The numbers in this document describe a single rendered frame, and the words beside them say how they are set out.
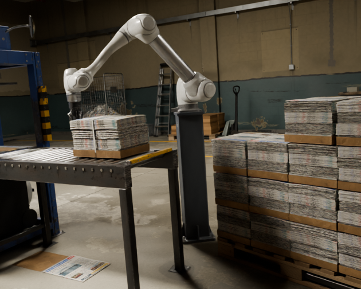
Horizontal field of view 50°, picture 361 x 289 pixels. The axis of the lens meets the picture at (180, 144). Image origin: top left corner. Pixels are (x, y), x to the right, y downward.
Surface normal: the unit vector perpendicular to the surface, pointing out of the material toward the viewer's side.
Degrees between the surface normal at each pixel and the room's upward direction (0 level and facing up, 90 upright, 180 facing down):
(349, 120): 90
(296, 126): 90
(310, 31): 90
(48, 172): 90
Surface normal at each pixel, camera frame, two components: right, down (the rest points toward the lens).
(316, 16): -0.48, 0.15
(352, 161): -0.73, 0.14
